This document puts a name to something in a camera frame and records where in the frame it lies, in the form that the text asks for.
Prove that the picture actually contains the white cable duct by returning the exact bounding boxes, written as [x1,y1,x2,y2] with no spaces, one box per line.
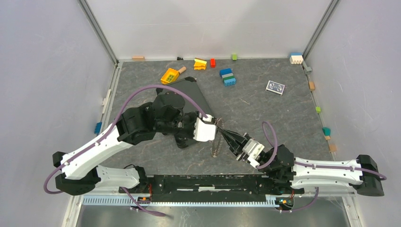
[82,195,279,208]

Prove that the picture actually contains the metal disc keyring with rings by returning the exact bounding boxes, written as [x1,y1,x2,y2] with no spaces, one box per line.
[211,117,224,158]

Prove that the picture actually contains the blue block at left wall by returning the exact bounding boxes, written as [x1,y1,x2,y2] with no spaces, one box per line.
[94,122,102,135]

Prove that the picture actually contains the wooden peg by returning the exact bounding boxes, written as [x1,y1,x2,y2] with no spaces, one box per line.
[178,66,187,74]

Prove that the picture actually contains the tan wooden block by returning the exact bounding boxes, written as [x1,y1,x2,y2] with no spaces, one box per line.
[131,56,145,61]

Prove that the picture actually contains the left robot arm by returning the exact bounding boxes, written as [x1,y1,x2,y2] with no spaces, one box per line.
[53,92,200,195]

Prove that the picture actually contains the yellow orange wedge blocks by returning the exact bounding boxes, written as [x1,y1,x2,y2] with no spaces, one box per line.
[193,58,207,70]

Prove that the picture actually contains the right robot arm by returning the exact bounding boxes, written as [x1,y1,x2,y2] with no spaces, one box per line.
[218,127,386,197]

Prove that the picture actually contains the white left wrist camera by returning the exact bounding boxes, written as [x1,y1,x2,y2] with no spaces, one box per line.
[193,114,217,142]

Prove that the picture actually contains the white blue brick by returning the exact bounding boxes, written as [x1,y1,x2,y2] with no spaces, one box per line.
[289,52,304,64]

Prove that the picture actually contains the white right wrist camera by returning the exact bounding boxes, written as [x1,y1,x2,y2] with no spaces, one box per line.
[242,139,264,168]

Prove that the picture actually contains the dark grey hard case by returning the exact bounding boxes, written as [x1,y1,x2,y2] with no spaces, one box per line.
[156,77,215,117]

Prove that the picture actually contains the tan block at right wall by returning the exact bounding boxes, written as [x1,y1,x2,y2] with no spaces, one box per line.
[329,144,337,153]

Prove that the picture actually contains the red small block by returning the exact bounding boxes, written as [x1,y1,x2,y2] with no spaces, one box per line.
[210,58,216,68]

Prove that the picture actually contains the grey brick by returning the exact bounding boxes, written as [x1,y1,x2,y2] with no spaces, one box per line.
[302,66,313,75]

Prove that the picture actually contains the orange wooden block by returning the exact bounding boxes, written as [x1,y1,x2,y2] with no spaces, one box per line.
[308,81,315,92]

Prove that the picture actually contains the teal block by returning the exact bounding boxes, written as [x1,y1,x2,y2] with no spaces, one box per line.
[322,127,331,136]

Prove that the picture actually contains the blue playing card box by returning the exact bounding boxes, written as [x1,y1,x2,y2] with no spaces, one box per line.
[266,80,285,96]

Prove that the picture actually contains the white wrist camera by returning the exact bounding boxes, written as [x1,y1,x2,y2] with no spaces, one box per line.
[193,114,217,142]
[242,139,264,168]

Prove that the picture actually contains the lime green block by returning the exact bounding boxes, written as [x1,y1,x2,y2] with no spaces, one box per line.
[315,106,321,114]

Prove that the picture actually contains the blue green stacked bricks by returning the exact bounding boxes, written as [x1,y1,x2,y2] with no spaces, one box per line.
[219,68,236,87]

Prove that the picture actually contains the yellow toy window block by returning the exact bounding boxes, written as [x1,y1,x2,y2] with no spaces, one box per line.
[160,68,180,85]

